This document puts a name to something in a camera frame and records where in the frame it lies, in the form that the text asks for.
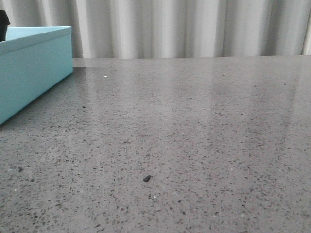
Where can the white pleated curtain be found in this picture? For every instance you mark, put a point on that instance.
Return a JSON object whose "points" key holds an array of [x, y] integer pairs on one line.
{"points": [[173, 28]]}

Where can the small black debris piece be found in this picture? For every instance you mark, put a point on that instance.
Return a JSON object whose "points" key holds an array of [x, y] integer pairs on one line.
{"points": [[147, 178]]}

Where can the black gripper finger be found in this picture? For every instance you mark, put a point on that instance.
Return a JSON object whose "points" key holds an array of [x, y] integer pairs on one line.
{"points": [[4, 23]]}

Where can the light blue storage box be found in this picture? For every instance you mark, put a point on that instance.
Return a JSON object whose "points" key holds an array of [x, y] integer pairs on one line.
{"points": [[32, 60]]}

